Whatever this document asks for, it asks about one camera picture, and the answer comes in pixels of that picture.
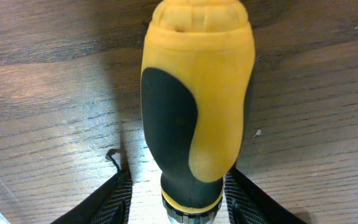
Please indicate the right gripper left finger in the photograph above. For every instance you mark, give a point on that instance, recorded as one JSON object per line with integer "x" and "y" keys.
{"x": 108, "y": 204}

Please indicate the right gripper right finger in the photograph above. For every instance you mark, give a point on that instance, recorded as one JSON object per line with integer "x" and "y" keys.
{"x": 248, "y": 204}

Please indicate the yellow black stubby screwdriver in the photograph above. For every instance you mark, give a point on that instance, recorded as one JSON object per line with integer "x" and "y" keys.
{"x": 197, "y": 63}

